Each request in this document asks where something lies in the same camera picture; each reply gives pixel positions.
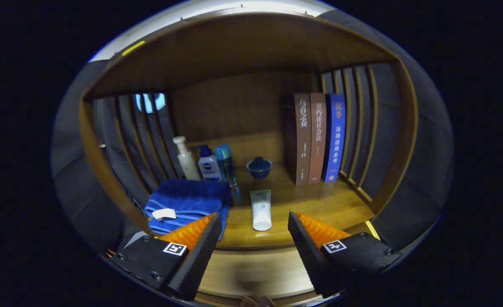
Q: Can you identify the wooden cabinet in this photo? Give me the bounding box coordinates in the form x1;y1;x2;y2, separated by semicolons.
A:
79;12;418;307

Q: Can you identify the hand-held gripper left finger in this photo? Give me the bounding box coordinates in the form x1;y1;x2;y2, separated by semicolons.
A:
107;213;222;300

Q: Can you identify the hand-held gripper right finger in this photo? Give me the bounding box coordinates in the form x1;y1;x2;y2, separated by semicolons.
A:
288;211;402;299

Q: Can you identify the teal slim bottle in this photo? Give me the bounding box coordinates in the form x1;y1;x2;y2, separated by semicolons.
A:
215;144;240;201

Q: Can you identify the white cream tube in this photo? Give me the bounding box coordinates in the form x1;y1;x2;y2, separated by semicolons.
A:
250;189;273;232

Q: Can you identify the dark brown book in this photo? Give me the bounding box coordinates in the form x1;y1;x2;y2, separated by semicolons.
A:
282;93;312;185

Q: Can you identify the blue book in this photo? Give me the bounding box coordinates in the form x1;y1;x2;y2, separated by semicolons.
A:
322;94;346;182

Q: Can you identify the wooden countertop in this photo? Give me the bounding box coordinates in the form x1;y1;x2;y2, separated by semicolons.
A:
149;132;376;249

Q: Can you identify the folded blue towel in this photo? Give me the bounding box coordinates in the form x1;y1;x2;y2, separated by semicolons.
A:
144;179;231;241

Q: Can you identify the wooden drawer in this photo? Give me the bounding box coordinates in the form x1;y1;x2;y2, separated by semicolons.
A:
194;220;382;307

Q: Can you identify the blue lidded cup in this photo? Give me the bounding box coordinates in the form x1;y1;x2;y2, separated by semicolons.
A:
246;156;272;180

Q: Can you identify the reddish brown book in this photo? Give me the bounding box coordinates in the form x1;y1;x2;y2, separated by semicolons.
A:
308;93;327;185

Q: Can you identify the white pump bottle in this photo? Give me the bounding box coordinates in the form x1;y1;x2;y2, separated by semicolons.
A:
173;136;201;181

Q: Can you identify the white bottle with blue cap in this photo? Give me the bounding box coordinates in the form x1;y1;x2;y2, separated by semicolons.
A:
197;145;222;182

